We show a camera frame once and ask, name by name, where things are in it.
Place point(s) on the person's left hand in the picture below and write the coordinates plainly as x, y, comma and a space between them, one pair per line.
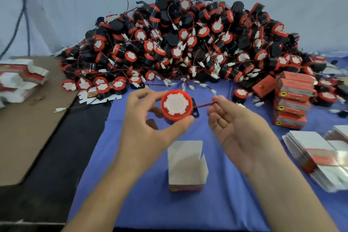
141, 142

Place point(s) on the blue cloth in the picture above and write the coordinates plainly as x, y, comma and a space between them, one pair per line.
125, 147

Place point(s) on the person's right forearm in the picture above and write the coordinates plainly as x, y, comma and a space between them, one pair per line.
296, 196

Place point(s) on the stack of paper boxes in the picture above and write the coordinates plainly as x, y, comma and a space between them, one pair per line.
321, 155
22, 79

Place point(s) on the brown cardboard sheet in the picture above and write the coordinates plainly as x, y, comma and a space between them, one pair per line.
27, 136

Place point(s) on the single red black buzzer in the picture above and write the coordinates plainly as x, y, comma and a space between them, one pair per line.
241, 94
177, 104

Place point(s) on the person's right hand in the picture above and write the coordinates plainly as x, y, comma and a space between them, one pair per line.
242, 134

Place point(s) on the pile of black red buzzers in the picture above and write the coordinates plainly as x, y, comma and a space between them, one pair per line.
190, 39

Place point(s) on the rubber band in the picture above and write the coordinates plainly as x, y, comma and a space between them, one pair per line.
37, 98

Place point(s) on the person's left forearm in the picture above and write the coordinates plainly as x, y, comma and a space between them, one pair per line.
103, 202

